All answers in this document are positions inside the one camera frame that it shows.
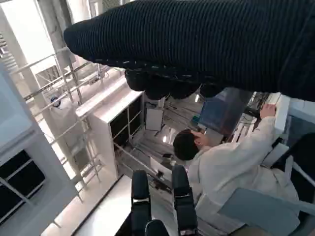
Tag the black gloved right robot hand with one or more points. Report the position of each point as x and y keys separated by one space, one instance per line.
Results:
x=197 y=44

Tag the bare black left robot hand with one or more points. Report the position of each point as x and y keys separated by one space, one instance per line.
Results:
x=183 y=196

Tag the person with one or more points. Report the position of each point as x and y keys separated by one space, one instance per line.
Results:
x=229 y=167

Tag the dark computer monitor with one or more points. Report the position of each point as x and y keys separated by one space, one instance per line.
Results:
x=216 y=113

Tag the grey office chair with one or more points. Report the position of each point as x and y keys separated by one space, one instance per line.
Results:
x=258 y=209

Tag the white board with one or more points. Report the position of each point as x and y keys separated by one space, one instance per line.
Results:
x=155 y=119

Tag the small white grille cabinet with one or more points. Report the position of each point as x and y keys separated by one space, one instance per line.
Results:
x=103 y=137

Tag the white desk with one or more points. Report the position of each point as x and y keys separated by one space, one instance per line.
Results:
x=283 y=115

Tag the white metal rack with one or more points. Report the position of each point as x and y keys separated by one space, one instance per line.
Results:
x=69 y=73

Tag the large white grille cabinet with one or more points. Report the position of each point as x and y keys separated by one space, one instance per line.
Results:
x=37 y=147

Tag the blue round object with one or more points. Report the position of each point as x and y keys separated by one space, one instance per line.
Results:
x=51 y=100

